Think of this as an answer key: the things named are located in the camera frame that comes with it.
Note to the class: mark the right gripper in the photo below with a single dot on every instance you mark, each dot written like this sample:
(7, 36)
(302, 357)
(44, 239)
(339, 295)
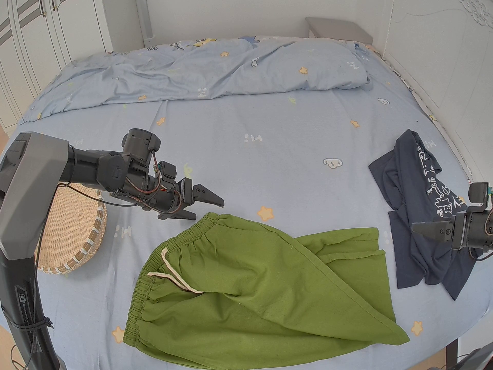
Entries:
(468, 229)

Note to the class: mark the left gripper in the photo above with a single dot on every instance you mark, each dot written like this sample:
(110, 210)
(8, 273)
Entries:
(173, 199)

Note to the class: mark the green shorts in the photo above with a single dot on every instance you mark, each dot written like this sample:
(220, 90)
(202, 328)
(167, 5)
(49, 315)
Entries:
(250, 283)

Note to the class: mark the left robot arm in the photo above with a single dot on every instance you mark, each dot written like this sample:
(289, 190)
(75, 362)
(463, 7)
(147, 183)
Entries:
(30, 175)

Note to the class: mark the bed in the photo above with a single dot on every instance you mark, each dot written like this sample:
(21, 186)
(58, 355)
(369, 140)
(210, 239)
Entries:
(269, 148)

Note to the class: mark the round woven basket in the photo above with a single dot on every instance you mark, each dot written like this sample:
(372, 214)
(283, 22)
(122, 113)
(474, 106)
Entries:
(73, 229)

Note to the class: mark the dark blue printed T-shirt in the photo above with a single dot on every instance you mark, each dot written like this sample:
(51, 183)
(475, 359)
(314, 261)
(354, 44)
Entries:
(408, 191)

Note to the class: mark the pale blue quilt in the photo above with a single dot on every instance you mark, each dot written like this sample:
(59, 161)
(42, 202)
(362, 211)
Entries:
(192, 75)

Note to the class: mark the white wardrobe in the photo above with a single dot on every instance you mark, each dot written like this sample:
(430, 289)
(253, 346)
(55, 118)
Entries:
(77, 14)

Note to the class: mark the grey bedside table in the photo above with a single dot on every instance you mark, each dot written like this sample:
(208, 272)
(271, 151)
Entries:
(335, 27)

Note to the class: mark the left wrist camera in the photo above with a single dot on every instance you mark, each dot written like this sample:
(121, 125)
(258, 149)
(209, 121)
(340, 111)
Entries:
(166, 171)

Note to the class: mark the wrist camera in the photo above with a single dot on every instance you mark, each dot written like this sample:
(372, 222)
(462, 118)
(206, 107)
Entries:
(479, 194)
(166, 171)

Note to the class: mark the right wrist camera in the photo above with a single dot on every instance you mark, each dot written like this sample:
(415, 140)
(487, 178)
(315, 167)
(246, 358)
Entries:
(479, 194)

